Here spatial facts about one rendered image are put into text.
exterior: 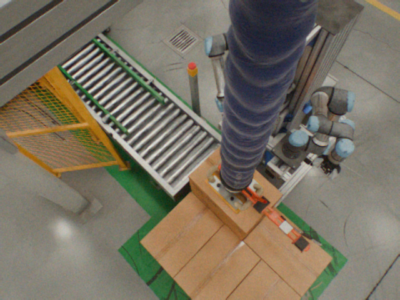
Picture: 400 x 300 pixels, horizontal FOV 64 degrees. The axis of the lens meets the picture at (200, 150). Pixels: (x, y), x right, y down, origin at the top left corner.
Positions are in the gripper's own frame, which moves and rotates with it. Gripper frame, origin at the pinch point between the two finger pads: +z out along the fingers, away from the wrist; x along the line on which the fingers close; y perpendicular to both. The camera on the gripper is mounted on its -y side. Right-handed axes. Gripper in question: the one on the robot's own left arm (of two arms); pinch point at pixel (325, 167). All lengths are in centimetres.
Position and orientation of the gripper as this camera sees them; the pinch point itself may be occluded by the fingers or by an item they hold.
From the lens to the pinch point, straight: 195.9
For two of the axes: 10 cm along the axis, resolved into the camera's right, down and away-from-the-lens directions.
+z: 0.4, 3.9, 9.2
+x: 7.1, 6.4, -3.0
